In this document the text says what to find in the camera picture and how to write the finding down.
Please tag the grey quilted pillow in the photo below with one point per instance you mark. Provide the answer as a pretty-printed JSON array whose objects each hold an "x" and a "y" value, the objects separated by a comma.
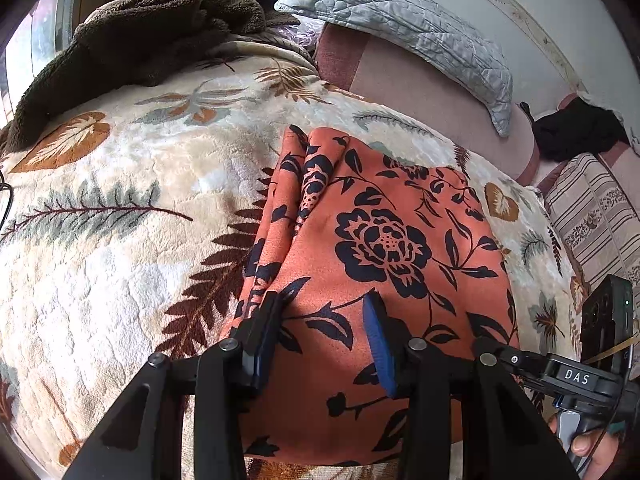
[{"x": 400, "y": 25}]

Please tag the clear plastic bag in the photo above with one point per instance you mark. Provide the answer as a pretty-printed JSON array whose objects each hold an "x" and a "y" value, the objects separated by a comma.
[{"x": 300, "y": 35}]

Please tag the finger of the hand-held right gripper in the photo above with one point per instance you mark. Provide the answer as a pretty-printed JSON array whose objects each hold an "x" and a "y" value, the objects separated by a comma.
[{"x": 525, "y": 362}]

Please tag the black cloth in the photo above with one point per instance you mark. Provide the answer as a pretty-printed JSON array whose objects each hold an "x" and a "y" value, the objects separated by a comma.
[{"x": 580, "y": 132}]

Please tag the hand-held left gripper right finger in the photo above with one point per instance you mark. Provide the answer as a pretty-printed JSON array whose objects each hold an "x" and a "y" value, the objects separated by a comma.
[{"x": 380, "y": 345}]

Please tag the orange floral cloth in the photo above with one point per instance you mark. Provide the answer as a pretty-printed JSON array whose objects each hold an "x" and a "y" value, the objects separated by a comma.
[{"x": 390, "y": 240}]

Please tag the striped beige cushion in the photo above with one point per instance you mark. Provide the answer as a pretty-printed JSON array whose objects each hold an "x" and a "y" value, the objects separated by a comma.
[{"x": 590, "y": 220}]

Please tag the dark brown fleece throw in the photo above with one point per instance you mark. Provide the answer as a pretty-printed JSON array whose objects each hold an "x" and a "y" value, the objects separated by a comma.
[{"x": 130, "y": 45}]

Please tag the pink upholstered headboard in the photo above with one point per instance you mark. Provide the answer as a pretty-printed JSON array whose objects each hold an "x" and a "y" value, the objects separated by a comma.
[{"x": 425, "y": 90}]

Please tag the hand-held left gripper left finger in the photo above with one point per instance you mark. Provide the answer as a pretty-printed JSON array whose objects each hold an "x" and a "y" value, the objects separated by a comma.
[{"x": 265, "y": 340}]

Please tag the person's right hand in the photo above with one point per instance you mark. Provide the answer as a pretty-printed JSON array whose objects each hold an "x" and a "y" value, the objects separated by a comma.
[{"x": 595, "y": 452}]

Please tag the cream leaf-print fleece blanket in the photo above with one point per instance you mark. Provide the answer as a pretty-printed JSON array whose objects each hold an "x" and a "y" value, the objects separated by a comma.
[{"x": 125, "y": 270}]

